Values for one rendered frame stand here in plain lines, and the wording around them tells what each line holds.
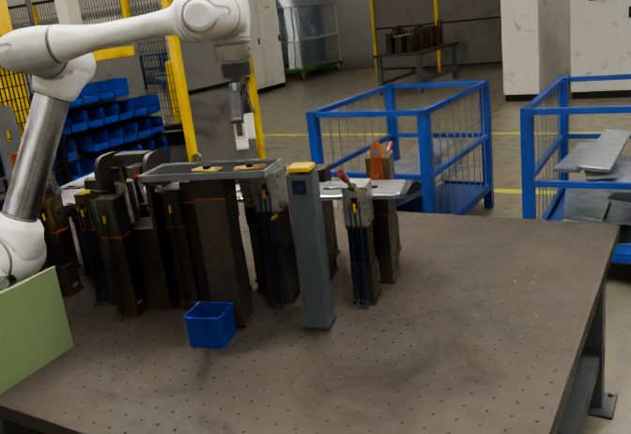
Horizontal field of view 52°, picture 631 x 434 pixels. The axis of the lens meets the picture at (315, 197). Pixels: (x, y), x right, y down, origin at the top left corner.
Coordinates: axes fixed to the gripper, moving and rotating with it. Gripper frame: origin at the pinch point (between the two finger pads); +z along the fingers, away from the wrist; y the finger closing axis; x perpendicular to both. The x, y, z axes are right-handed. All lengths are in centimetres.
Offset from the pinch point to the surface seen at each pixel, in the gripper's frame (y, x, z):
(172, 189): 16.9, 27.1, 15.6
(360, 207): 6.1, -28.0, 23.3
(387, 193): 16.4, -36.3, 23.2
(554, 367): -34, -69, 53
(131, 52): 328, 133, -17
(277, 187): 11.7, -5.0, 16.8
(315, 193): -4.8, -17.0, 15.0
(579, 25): 733, -341, 25
